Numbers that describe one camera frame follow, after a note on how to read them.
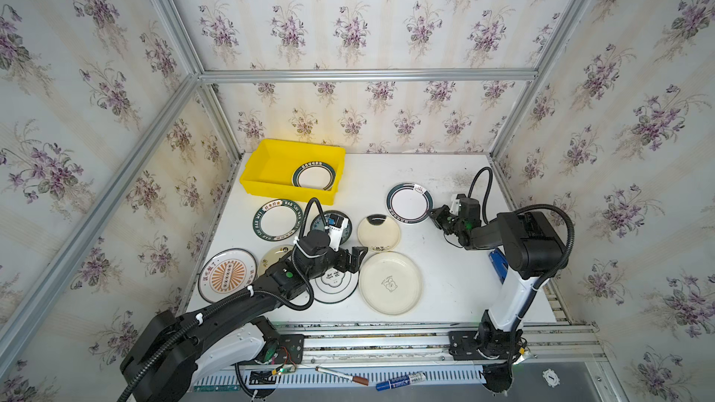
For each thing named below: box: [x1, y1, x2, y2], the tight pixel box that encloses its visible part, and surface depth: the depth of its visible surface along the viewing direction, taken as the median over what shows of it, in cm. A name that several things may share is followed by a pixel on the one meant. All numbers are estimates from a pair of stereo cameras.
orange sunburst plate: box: [197, 248, 259, 304], surface depth 89 cm
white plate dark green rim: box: [291, 160, 337, 191], surface depth 114 cm
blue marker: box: [376, 372, 428, 392], surface depth 69 cm
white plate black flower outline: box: [310, 267, 360, 305], surface depth 86 cm
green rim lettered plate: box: [252, 199, 304, 242], surface depth 101 cm
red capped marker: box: [314, 365, 370, 387], surface depth 71 cm
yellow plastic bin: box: [239, 139, 347, 206], surface depth 117 cm
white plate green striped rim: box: [385, 182, 434, 226], surface depth 106 cm
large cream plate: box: [358, 251, 423, 316], surface depth 86 cm
